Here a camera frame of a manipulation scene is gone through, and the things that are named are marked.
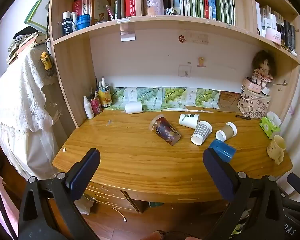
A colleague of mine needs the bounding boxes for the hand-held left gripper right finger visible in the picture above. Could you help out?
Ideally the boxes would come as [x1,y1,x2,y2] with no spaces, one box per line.
[202,147,287,240]

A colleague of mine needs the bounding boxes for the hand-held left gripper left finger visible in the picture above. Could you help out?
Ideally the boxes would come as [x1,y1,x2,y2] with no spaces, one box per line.
[18,148,101,240]

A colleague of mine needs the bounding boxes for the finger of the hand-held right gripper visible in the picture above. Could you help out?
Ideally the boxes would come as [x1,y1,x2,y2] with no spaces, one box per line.
[287,172,300,202]

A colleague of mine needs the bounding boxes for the blue plastic cup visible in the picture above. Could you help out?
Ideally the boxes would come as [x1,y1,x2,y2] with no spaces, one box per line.
[209,139,237,163]

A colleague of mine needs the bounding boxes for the brown paper cup white rim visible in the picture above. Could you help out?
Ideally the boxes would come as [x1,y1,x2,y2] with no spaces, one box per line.
[215,122,237,141]

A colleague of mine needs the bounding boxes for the grey checkered paper cup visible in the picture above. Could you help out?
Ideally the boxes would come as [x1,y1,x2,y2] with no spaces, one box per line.
[191,121,213,146]

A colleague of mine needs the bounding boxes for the white cup with leaf print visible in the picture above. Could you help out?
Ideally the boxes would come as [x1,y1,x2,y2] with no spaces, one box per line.
[179,113,200,130]

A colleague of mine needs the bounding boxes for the dark floral cup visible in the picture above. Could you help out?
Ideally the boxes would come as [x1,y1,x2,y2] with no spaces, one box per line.
[150,115,181,146]

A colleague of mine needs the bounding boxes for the plain white cup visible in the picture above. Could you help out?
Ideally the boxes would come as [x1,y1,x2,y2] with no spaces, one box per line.
[125,102,143,114]

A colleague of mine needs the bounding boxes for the wooden desk drawer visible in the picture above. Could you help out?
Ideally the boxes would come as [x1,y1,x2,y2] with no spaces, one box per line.
[84,181,140,213]

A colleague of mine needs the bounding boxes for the cream yellow mug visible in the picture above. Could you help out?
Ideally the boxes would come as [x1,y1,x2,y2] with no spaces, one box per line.
[266,135,287,165]

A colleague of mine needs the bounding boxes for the white spray bottle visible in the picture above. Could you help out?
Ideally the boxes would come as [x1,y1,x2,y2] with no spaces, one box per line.
[83,96,95,119]

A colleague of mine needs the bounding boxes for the green tissue pack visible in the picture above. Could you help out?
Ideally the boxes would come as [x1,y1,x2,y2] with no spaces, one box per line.
[259,111,282,139]

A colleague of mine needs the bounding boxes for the red pen holder can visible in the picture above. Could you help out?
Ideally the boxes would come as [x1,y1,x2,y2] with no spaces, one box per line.
[89,97,102,117]

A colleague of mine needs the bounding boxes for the brown drawing card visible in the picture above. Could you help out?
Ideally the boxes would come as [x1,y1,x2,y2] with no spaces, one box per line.
[217,91,242,113]

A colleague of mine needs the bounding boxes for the green grape print card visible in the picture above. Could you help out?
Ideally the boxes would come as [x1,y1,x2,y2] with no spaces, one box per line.
[109,87,138,110]
[136,87,163,111]
[161,86,188,111]
[195,88,220,109]

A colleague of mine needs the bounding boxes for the round letter-print storage box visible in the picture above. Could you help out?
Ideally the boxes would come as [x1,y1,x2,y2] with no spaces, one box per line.
[237,85,272,119]

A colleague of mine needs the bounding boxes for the white lace cloth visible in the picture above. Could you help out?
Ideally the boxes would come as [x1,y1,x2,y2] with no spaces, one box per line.
[0,47,59,179]

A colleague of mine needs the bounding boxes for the pink round box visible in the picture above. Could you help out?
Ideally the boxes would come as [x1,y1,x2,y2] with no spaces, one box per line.
[243,77,263,93]

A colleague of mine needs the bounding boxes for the wooden bookshelf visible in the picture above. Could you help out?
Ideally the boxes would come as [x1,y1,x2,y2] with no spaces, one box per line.
[48,0,300,128]

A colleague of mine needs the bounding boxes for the brown-haired rag doll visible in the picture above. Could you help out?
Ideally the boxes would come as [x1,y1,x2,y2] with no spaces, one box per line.
[251,50,276,85]

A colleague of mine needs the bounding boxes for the yellow toy vehicle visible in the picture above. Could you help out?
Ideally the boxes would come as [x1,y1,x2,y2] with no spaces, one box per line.
[40,52,52,71]

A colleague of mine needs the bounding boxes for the pile of old books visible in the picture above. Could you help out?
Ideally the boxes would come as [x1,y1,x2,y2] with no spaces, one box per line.
[6,31,49,67]

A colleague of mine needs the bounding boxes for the dark bottle white cap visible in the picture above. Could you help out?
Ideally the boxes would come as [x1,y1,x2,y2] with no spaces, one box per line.
[62,11,73,37]

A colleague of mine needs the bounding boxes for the blue jar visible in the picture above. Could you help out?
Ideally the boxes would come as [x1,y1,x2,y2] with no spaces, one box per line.
[77,14,91,30]

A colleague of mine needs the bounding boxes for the small white bottle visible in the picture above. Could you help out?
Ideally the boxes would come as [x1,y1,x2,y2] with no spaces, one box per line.
[70,11,78,32]

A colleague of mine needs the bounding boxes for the row of cosmetic boxes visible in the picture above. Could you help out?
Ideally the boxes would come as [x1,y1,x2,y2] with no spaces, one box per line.
[255,2,297,55]

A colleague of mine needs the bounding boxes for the brown picture box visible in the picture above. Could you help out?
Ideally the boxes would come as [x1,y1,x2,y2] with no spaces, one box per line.
[87,0,112,25]

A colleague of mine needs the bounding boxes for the red book set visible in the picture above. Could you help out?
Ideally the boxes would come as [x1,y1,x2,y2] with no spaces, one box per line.
[72,0,88,18]

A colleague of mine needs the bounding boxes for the green framed picture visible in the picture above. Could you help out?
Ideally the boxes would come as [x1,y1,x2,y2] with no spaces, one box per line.
[24,0,52,34]

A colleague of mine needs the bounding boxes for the row of green white books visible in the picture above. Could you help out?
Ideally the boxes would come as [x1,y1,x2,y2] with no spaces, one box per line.
[169,0,237,26]

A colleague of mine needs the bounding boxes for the white cable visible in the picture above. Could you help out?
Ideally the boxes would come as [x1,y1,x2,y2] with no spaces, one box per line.
[89,195,127,222]

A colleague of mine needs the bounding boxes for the clear wall hook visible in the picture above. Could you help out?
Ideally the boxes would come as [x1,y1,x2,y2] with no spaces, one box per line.
[178,65,192,78]

